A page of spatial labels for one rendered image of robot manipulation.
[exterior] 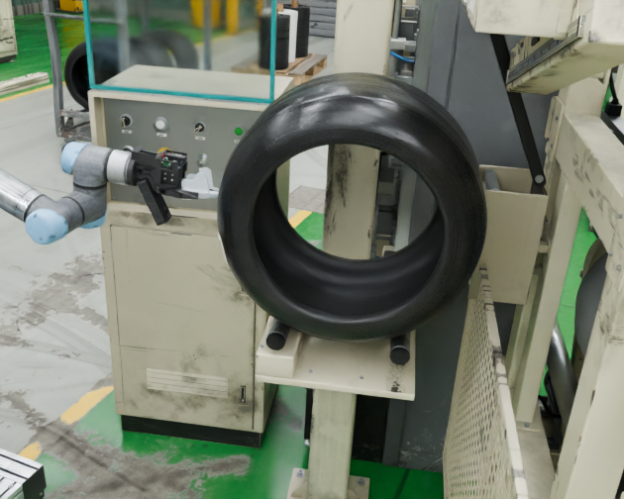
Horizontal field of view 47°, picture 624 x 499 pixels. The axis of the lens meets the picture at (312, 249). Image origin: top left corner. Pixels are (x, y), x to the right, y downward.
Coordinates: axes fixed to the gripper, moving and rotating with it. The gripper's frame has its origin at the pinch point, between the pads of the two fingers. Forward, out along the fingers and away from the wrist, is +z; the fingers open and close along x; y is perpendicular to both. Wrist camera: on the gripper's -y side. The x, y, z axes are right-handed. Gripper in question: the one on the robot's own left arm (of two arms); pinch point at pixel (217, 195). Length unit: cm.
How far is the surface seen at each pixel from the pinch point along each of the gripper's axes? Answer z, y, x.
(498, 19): 46, 52, -37
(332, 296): 29.5, -25.1, 10.0
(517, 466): 65, -13, -54
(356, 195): 30.3, -3.3, 25.2
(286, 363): 22.6, -32.5, -11.8
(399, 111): 35.6, 28.8, -8.8
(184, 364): -16, -87, 52
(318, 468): 35, -95, 26
